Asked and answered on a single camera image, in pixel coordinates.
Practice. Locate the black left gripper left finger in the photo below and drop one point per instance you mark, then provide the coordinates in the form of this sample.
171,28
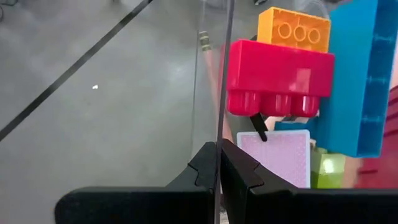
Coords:
140,207

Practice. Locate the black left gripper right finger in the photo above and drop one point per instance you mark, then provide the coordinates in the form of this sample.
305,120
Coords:
311,207

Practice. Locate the large red plastic bin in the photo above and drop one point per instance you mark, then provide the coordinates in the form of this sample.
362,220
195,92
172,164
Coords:
382,155

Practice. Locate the green toy block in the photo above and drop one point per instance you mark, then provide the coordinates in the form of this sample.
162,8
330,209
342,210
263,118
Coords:
328,168

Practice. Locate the pink-backed playing card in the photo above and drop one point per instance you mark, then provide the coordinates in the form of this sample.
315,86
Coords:
280,158

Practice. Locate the large blue toy block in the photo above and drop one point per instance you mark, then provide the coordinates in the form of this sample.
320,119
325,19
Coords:
348,93

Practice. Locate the orange toy block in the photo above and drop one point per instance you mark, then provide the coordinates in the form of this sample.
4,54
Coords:
295,29

